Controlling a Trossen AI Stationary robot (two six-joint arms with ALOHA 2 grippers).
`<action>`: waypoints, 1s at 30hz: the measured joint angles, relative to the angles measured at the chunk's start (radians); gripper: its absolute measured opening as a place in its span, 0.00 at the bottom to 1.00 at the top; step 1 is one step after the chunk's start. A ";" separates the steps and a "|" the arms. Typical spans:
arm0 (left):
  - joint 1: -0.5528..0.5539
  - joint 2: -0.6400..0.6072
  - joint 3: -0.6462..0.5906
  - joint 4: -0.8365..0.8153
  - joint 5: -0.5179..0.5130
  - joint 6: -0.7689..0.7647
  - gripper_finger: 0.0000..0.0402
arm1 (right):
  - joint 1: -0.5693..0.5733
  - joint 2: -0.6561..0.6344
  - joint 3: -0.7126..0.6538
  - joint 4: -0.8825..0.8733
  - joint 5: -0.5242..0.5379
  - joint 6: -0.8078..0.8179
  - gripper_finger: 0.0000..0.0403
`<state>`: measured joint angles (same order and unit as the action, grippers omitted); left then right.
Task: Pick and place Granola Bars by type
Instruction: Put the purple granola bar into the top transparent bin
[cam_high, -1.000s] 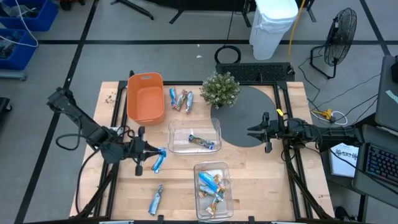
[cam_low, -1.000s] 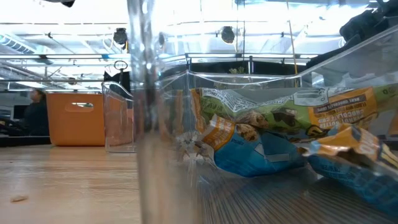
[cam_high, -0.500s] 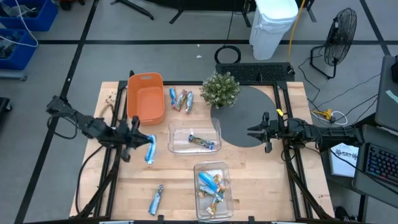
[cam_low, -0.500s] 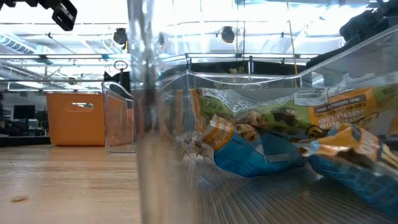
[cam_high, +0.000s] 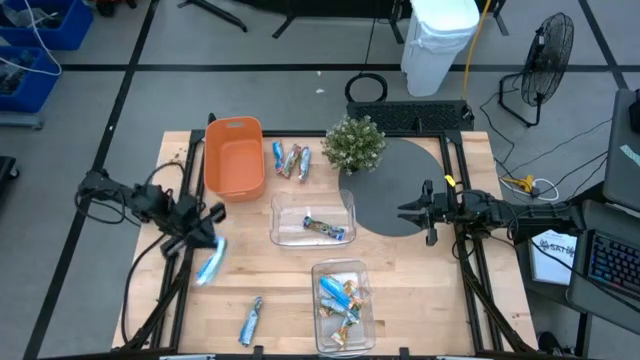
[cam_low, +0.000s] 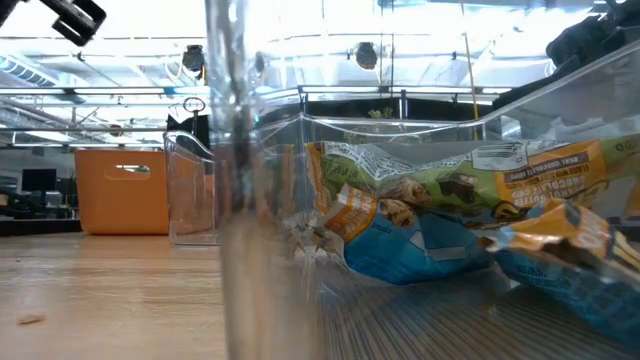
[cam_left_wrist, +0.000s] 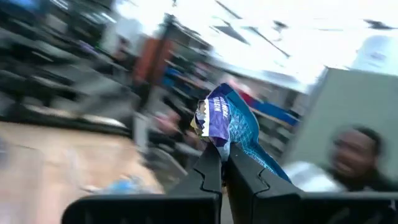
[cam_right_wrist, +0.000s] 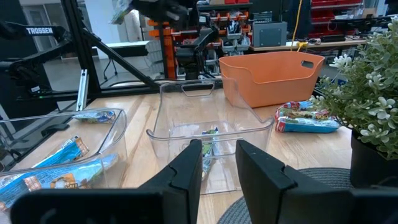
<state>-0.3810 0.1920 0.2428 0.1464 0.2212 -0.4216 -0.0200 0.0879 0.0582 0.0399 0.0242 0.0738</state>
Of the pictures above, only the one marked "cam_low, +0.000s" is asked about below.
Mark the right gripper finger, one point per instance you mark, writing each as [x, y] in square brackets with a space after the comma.
[585, 42]

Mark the green orange granola bar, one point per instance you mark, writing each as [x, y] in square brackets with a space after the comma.
[450, 170]

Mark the blue orange granola bar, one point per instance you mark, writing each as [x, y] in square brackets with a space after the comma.
[415, 255]
[560, 290]

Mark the narrow clear plastic bin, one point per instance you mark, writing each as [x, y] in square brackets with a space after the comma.
[260, 300]

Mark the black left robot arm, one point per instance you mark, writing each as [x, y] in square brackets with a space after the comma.
[6, 7]

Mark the black ceiling lamp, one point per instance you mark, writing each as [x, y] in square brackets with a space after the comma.
[366, 56]
[193, 57]

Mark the black monitor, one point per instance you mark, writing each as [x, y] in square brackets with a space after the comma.
[39, 180]

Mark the orange plastic bin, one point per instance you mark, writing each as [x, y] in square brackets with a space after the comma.
[125, 200]

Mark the wide clear plastic bin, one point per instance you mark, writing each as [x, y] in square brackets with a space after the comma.
[192, 200]

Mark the artificial potted plant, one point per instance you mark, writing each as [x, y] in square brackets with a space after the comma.
[382, 114]

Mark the black aluminium table frame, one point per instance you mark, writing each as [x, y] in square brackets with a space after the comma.
[302, 100]

